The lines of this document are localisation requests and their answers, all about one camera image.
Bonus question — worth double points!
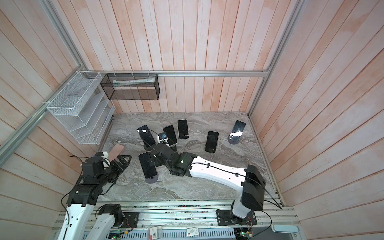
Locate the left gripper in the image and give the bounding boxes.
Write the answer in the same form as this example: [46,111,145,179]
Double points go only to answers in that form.
[98,154,133,186]

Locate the phone with purple case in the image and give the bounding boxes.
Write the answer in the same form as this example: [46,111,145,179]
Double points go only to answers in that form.
[139,152,158,180]

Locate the phone with green case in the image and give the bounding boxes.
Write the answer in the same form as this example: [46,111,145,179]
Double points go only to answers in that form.
[205,131,219,153]

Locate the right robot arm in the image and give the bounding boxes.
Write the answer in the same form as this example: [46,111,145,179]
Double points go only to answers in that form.
[144,134,267,226]

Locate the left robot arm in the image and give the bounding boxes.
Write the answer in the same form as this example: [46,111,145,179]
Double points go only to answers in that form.
[58,155,132,240]

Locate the far-left phone stand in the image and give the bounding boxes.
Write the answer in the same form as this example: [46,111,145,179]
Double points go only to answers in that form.
[144,144,153,151]

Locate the pink phone case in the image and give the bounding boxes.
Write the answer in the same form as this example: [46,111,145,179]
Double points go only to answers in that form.
[108,144,125,162]

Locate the grey far-right phone stand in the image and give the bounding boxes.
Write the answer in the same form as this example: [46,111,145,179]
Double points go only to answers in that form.
[228,136,240,145]

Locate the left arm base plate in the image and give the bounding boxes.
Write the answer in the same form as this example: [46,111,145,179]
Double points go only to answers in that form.
[122,212,140,229]

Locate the white wire mesh shelf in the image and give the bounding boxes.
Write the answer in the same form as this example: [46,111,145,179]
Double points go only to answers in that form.
[47,72,116,145]

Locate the aluminium rail frame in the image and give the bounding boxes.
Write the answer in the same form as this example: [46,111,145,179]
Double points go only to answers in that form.
[50,199,301,240]

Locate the black wire mesh basket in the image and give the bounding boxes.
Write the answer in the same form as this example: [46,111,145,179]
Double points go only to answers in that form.
[101,73,161,101]

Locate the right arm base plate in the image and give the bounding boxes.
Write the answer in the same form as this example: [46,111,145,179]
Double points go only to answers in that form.
[216,209,257,226]

